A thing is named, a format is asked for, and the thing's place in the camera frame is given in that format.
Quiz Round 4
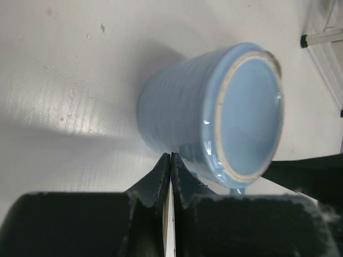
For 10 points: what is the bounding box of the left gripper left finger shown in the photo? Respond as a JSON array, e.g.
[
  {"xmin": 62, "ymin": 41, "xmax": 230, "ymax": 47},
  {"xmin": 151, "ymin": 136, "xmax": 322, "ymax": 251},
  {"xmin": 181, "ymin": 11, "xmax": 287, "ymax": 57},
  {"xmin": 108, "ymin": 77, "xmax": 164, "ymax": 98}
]
[{"xmin": 1, "ymin": 153, "xmax": 171, "ymax": 256}]

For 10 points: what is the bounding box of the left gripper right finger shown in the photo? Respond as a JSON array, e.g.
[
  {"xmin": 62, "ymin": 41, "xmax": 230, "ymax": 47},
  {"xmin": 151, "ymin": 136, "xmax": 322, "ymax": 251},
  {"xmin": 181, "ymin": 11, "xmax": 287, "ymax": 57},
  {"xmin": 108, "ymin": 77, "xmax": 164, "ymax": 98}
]
[{"xmin": 171, "ymin": 154, "xmax": 342, "ymax": 256}]

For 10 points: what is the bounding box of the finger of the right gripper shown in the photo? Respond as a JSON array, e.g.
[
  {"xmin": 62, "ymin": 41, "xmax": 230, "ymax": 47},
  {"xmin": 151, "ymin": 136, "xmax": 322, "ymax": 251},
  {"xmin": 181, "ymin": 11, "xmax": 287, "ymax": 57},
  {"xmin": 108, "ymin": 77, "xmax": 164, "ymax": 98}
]
[{"xmin": 262, "ymin": 154, "xmax": 342, "ymax": 203}]

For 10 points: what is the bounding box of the light blue mug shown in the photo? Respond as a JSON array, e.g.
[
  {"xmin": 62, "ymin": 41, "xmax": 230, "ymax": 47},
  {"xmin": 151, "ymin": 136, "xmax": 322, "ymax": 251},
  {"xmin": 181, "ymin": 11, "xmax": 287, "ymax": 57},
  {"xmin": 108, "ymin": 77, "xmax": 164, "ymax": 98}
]
[{"xmin": 137, "ymin": 42, "xmax": 284, "ymax": 195}]

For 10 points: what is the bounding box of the steel dish rack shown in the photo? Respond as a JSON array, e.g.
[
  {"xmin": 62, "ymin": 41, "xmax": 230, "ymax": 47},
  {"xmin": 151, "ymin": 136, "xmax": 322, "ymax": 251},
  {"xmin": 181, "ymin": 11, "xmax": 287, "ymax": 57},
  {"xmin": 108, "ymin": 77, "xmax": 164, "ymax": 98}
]
[{"xmin": 300, "ymin": 1, "xmax": 342, "ymax": 116}]

